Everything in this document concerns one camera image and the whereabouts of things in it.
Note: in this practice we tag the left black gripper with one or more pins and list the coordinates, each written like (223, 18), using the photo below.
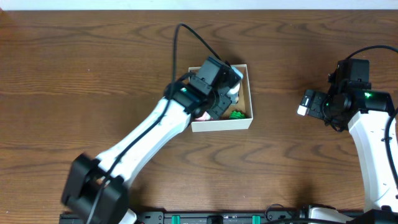
(224, 101)

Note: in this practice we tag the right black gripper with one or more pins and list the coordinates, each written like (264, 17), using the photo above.
(315, 109)

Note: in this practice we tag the white round wooden toy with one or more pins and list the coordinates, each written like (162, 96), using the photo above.
(233, 94)

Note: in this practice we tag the pink duck toy with hat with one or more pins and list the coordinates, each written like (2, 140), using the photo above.
(204, 117)

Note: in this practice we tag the green round toy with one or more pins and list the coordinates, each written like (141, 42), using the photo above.
(237, 115)

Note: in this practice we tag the white cardboard box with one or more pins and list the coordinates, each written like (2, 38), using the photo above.
(244, 106)

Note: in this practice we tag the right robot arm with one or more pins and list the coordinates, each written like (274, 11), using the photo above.
(351, 105)

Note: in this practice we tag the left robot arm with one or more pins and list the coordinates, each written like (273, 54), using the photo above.
(97, 190)

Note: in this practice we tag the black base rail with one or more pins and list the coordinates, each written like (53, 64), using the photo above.
(276, 213)

